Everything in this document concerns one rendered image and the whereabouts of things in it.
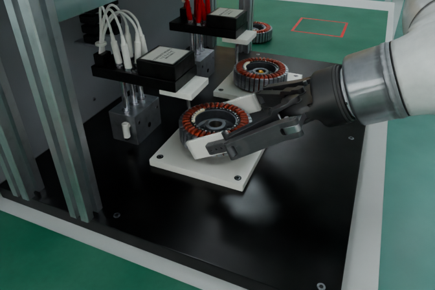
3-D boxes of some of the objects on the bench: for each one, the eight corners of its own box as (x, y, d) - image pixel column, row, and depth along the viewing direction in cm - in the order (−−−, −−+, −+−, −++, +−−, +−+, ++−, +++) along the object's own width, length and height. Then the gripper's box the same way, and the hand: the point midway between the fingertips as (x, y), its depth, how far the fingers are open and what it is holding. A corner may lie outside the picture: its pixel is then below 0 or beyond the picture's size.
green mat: (388, 11, 135) (388, 10, 135) (381, 75, 88) (381, 74, 88) (166, -11, 166) (166, -12, 166) (73, 28, 119) (72, 27, 119)
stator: (288, 74, 80) (290, 58, 78) (284, 97, 71) (286, 80, 69) (238, 69, 83) (239, 54, 81) (228, 91, 73) (228, 74, 71)
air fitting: (132, 137, 60) (130, 122, 58) (128, 141, 59) (125, 125, 57) (127, 136, 60) (124, 120, 58) (122, 140, 59) (120, 124, 57)
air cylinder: (215, 72, 84) (214, 48, 81) (200, 85, 79) (200, 61, 76) (195, 68, 86) (194, 46, 83) (180, 81, 80) (178, 57, 77)
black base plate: (372, 77, 87) (374, 68, 86) (334, 322, 37) (338, 310, 36) (195, 49, 102) (194, 41, 101) (2, 197, 53) (-3, 185, 52)
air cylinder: (162, 123, 66) (159, 96, 63) (138, 145, 60) (134, 116, 57) (138, 117, 67) (134, 90, 64) (112, 138, 62) (107, 110, 59)
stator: (259, 127, 60) (261, 107, 58) (236, 167, 51) (237, 145, 49) (199, 113, 64) (198, 94, 62) (166, 148, 55) (164, 128, 53)
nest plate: (272, 136, 62) (272, 129, 62) (242, 191, 51) (243, 185, 50) (193, 118, 67) (193, 112, 66) (149, 165, 56) (149, 158, 55)
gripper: (349, 171, 37) (184, 195, 49) (366, 80, 55) (242, 114, 68) (324, 109, 35) (157, 150, 47) (350, 35, 53) (224, 78, 65)
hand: (217, 127), depth 56 cm, fingers closed on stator, 11 cm apart
